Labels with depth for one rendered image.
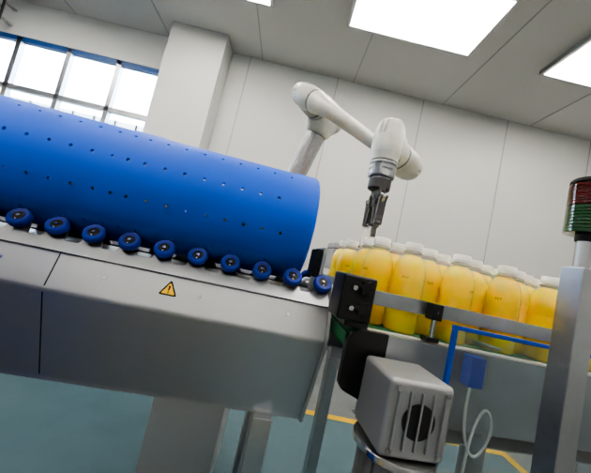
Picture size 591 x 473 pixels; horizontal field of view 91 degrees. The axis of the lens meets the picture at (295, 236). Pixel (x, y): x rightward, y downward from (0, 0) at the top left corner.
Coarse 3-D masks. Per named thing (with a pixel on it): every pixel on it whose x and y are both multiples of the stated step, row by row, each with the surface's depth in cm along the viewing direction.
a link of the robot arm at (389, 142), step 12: (384, 120) 97; (396, 120) 95; (384, 132) 95; (396, 132) 94; (372, 144) 98; (384, 144) 94; (396, 144) 94; (372, 156) 97; (384, 156) 94; (396, 156) 95; (408, 156) 100
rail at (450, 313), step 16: (384, 304) 61; (400, 304) 61; (416, 304) 62; (448, 320) 63; (464, 320) 63; (480, 320) 64; (496, 320) 65; (512, 320) 65; (528, 336) 66; (544, 336) 66
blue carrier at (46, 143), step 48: (0, 96) 64; (0, 144) 58; (48, 144) 59; (96, 144) 62; (144, 144) 65; (0, 192) 60; (48, 192) 60; (96, 192) 61; (144, 192) 61; (192, 192) 63; (240, 192) 65; (288, 192) 67; (144, 240) 67; (192, 240) 66; (240, 240) 66; (288, 240) 66
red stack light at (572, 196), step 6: (570, 186) 53; (576, 186) 52; (582, 186) 51; (588, 186) 50; (570, 192) 52; (576, 192) 51; (582, 192) 50; (588, 192) 50; (570, 198) 52; (576, 198) 51; (582, 198) 50; (588, 198) 49; (570, 204) 52; (576, 204) 51
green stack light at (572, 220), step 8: (568, 208) 52; (576, 208) 51; (584, 208) 50; (568, 216) 52; (576, 216) 50; (584, 216) 49; (568, 224) 51; (576, 224) 50; (584, 224) 49; (568, 232) 52; (576, 232) 51; (584, 232) 49
